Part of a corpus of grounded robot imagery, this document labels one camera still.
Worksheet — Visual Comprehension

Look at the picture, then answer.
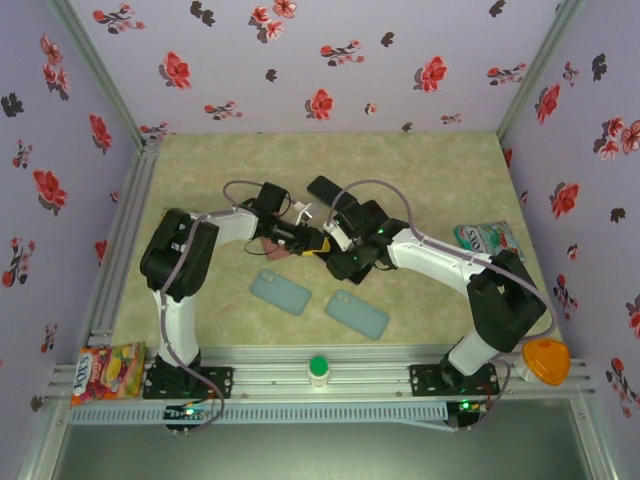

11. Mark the black screen smartphone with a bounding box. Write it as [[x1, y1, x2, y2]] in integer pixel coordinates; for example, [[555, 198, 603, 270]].
[[347, 264, 375, 287]]

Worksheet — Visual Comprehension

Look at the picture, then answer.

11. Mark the grey slotted cable duct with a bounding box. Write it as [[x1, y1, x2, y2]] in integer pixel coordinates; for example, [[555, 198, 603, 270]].
[[69, 399, 449, 426]]

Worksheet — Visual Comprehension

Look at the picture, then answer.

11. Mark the light blue phone case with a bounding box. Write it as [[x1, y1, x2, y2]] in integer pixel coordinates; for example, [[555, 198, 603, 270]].
[[248, 269, 312, 318], [324, 289, 391, 342]]

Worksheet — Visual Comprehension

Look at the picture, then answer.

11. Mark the orange lidded plastic container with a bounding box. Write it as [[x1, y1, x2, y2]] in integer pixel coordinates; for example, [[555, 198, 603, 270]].
[[517, 337, 572, 387]]

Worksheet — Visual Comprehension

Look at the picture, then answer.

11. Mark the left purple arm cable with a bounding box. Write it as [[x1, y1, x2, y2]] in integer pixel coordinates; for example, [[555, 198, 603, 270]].
[[157, 179, 266, 434]]

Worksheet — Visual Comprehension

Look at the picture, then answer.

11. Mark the aluminium corner post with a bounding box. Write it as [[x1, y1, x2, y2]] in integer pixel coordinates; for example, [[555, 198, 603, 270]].
[[494, 0, 586, 146], [44, 0, 151, 146]]

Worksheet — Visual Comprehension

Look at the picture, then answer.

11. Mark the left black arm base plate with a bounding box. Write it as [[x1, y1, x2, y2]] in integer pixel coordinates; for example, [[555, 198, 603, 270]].
[[143, 366, 235, 400]]

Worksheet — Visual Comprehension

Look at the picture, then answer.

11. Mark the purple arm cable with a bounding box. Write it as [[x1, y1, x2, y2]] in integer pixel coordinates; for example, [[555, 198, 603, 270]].
[[157, 179, 266, 434], [327, 178, 559, 432]]

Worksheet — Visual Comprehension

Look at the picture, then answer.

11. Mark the left controller circuit board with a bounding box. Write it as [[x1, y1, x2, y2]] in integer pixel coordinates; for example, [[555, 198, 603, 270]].
[[164, 402, 224, 434]]

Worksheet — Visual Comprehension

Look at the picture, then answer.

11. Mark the controller circuit board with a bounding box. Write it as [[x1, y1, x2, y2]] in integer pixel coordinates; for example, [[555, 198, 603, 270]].
[[447, 399, 489, 432], [164, 402, 224, 434]]

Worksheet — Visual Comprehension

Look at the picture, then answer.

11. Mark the white bottle green lid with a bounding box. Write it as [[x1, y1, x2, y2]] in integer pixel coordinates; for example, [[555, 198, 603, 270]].
[[306, 354, 332, 390]]

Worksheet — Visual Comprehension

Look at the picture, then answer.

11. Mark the pink phone case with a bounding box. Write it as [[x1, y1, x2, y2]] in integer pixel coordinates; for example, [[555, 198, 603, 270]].
[[259, 234, 301, 264]]

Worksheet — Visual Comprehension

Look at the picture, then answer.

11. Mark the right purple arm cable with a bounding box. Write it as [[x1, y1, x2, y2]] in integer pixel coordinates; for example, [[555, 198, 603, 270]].
[[327, 178, 559, 432]]

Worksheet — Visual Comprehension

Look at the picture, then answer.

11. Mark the grey metal panel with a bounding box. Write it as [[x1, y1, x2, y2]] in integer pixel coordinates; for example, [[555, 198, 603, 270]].
[[17, 397, 621, 480]]

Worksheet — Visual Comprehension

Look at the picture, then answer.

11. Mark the long aluminium base rail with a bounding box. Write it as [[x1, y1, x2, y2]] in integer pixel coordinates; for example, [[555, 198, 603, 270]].
[[47, 344, 599, 401]]

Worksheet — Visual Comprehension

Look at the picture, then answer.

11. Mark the teal Fox's candy bag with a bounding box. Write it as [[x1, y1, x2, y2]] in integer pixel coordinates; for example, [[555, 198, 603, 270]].
[[452, 220, 527, 264]]

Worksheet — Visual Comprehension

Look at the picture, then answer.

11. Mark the red yellow Fox's candy bag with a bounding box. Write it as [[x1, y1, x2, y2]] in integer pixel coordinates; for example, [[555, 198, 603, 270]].
[[69, 341, 147, 406]]

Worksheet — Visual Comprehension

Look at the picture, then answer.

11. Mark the aluminium side rail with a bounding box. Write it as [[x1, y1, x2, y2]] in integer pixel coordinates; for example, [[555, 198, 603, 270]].
[[88, 139, 162, 346]]

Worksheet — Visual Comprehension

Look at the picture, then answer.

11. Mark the right controller circuit board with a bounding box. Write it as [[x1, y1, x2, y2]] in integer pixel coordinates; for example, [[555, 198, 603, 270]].
[[447, 399, 489, 432]]

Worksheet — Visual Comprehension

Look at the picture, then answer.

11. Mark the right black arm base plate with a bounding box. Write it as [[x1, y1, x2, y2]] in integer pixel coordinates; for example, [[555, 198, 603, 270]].
[[409, 363, 500, 396]]

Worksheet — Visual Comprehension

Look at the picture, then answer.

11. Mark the green edged smartphone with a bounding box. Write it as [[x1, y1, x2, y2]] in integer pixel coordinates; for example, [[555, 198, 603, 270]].
[[306, 174, 357, 209]]

